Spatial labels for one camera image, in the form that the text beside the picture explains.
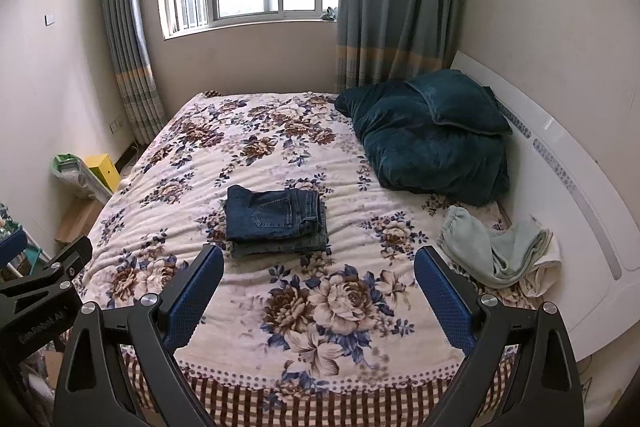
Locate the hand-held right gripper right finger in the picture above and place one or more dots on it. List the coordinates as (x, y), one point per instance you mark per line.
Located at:
(445, 292)

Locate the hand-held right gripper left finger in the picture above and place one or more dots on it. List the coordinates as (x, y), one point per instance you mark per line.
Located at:
(192, 292)

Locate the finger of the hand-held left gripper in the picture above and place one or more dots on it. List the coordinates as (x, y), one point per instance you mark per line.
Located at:
(70, 257)

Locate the dark blue denim pants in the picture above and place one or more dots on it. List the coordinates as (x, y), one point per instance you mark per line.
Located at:
(270, 212)

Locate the light green pants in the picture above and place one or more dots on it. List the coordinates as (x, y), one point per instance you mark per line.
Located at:
(475, 242)

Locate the blue plastic object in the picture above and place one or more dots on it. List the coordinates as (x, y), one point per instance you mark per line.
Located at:
(12, 247)

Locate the green and white plastic bag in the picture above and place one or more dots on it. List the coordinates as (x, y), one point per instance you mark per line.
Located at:
(70, 169)

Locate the yellow box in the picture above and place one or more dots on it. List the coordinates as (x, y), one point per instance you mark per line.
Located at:
(105, 172)

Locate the white cloth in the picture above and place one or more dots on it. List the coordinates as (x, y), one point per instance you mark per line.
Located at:
(542, 274)

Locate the dark teal quilt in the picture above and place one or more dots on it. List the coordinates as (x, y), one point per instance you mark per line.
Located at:
(425, 162)

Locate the white bed headboard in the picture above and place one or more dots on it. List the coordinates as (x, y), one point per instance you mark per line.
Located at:
(575, 207)

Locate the floral fleece blanket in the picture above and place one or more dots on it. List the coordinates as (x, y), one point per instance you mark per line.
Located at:
(260, 142)

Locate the dark teal pillow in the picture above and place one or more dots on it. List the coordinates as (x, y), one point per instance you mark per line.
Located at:
(460, 102)

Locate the grey-blue curtain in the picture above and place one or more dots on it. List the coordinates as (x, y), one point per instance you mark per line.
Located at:
(125, 32)
(395, 7)

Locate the wall socket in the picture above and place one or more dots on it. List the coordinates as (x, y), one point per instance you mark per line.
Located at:
(116, 125)

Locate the white wall switch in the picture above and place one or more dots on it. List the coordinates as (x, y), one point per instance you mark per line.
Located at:
(49, 18)

